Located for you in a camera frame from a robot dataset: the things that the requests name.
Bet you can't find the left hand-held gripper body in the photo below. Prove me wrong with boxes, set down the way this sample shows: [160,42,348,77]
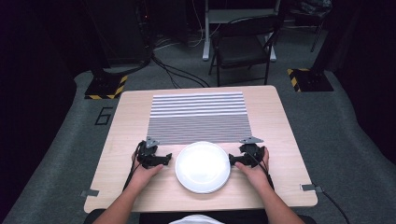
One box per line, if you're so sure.
[135,136,161,170]

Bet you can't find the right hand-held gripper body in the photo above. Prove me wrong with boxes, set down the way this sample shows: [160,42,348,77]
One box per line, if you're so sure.
[238,135,266,169]

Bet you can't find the person's left hand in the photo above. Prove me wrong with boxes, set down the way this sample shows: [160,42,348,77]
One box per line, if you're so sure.
[130,151,164,190]

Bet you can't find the person's right hand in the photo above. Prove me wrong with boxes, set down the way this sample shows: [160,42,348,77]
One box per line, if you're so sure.
[233,147,271,190]

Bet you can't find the grey striped placemat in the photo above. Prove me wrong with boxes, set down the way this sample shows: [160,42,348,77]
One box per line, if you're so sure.
[147,91,254,146]

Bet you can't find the person's dark clothing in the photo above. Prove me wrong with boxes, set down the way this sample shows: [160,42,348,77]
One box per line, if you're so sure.
[83,208,317,224]

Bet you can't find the person's white shirt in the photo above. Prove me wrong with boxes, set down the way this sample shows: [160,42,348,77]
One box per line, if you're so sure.
[168,214,226,224]

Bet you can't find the black stand base hazard tape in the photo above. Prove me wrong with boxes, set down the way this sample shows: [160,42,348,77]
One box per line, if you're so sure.
[286,67,334,93]
[84,74,129,101]

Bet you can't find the black folding chair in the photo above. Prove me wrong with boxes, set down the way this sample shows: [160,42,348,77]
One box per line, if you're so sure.
[207,14,282,88]

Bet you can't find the dark equipment cabinet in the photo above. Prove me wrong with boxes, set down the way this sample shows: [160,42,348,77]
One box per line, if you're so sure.
[81,0,155,69]

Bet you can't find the dark cluttered side table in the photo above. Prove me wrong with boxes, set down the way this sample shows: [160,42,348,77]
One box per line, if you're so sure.
[288,0,333,53]

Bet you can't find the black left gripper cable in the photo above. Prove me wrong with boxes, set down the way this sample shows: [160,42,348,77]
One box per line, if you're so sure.
[122,140,147,191]

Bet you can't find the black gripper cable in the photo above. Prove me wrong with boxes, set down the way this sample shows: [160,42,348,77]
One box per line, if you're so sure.
[122,140,147,191]
[246,150,276,190]

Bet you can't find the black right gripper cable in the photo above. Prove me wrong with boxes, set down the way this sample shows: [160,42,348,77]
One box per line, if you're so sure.
[246,150,276,190]

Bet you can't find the grey tape strip with cable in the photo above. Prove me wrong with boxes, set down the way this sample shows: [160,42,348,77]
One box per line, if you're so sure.
[299,183,323,193]

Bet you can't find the black floor cables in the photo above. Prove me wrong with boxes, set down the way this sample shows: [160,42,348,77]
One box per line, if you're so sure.
[150,52,211,90]

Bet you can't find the black cable off table edge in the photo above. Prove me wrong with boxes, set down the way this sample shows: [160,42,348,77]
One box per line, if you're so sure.
[316,186,352,224]

